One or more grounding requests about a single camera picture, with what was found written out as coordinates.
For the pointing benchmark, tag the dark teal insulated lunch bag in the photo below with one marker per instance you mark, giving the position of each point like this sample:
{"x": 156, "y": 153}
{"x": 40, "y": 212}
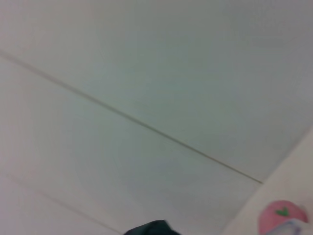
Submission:
{"x": 151, "y": 228}

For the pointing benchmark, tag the pink toy peach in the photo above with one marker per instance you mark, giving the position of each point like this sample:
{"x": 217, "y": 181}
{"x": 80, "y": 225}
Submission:
{"x": 270, "y": 216}

